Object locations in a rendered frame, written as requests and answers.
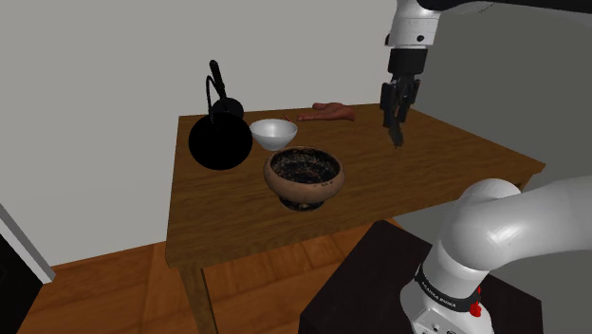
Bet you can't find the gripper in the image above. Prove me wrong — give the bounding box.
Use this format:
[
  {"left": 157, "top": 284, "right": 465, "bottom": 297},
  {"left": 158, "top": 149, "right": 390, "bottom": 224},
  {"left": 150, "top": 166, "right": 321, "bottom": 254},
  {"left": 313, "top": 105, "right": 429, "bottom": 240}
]
[{"left": 379, "top": 47, "right": 429, "bottom": 148}]

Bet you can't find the brown bowl with dark inside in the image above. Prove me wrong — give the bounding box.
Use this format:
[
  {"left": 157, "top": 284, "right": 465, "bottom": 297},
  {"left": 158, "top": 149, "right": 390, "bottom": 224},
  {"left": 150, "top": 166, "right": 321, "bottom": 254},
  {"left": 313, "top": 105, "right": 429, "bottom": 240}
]
[{"left": 263, "top": 145, "right": 346, "bottom": 213}]

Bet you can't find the reddish brown hand figure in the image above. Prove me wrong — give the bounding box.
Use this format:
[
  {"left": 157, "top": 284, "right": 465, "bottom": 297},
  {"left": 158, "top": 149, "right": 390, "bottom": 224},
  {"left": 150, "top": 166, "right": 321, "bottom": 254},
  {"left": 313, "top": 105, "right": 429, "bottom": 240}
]
[{"left": 296, "top": 102, "right": 357, "bottom": 122}]

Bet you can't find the dark cabinet with grey top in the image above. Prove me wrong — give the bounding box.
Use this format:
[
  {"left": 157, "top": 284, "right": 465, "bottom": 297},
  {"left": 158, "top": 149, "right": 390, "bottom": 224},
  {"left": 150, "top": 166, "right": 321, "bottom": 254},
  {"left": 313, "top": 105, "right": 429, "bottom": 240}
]
[{"left": 0, "top": 202, "right": 57, "bottom": 334}]

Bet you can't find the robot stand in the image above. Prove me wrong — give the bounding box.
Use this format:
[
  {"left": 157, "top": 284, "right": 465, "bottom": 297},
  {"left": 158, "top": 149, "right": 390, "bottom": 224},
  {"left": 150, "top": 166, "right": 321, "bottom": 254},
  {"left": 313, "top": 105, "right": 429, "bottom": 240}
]
[{"left": 297, "top": 219, "right": 544, "bottom": 334}]

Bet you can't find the white bowl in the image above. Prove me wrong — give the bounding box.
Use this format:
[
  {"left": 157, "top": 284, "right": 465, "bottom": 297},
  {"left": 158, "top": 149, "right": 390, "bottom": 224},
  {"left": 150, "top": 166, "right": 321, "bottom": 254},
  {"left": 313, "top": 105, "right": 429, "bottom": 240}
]
[{"left": 249, "top": 119, "right": 299, "bottom": 152}]

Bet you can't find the black desk lamp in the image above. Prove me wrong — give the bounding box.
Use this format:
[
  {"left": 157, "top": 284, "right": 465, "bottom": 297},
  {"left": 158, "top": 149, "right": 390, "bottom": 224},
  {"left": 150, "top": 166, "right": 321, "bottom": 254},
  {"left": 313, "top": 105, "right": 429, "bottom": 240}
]
[{"left": 188, "top": 59, "right": 254, "bottom": 172}]

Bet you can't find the brown wooden table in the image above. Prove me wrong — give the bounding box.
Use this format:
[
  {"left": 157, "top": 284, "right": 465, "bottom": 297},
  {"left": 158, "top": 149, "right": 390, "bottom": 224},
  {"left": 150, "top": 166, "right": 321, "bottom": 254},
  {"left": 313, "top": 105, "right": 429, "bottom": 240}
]
[{"left": 164, "top": 102, "right": 546, "bottom": 334}]

